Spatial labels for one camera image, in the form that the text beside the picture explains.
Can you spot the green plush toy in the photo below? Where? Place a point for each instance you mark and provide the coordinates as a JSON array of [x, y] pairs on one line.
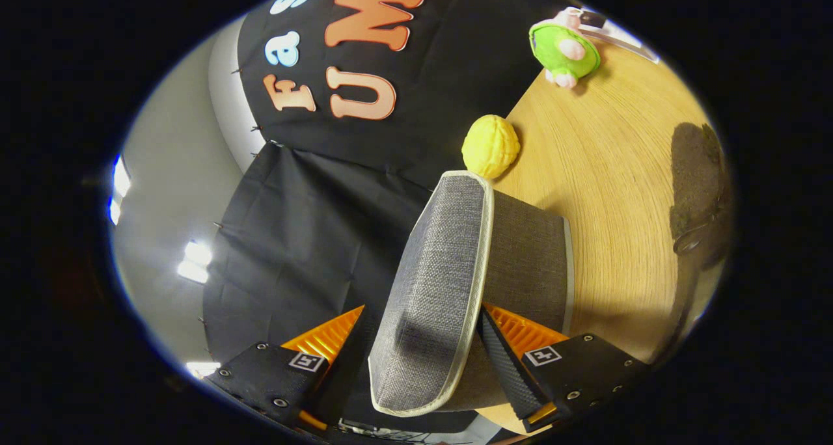
[[563, 51]]

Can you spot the grey fabric storage box lid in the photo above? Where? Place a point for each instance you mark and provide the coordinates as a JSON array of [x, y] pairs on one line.
[[436, 269]]

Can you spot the brown fuzzy bow shoe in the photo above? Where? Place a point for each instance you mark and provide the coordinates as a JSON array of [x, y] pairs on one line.
[[696, 178]]

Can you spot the ceiling light panel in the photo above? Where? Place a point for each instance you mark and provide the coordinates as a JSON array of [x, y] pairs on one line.
[[195, 263], [203, 369], [120, 185]]

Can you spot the white book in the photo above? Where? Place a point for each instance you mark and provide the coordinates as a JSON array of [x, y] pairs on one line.
[[618, 36]]

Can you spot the yellow bread-shaped toy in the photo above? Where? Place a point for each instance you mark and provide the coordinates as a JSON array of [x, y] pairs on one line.
[[491, 147]]

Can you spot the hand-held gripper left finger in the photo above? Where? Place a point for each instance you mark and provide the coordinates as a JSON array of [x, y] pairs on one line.
[[345, 380]]

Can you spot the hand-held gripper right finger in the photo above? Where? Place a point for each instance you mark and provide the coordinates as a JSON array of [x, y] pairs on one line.
[[507, 373]]

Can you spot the black backdrop cloth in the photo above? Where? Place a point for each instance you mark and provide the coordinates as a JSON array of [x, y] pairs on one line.
[[312, 237]]

